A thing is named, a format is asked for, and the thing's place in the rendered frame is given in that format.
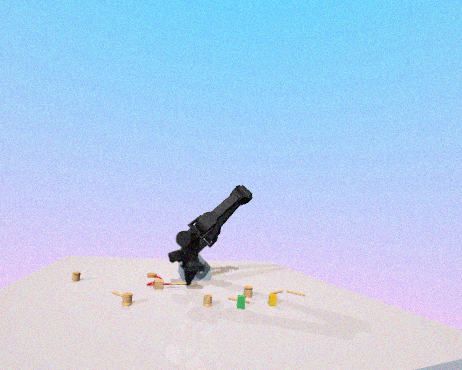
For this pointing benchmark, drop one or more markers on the yellow cylinder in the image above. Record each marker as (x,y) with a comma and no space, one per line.
(272,300)

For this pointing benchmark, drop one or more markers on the small green block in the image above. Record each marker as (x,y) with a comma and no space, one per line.
(241,301)

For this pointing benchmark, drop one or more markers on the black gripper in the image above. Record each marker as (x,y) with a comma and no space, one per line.
(192,265)

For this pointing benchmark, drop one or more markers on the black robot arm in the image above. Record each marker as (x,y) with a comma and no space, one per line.
(208,225)

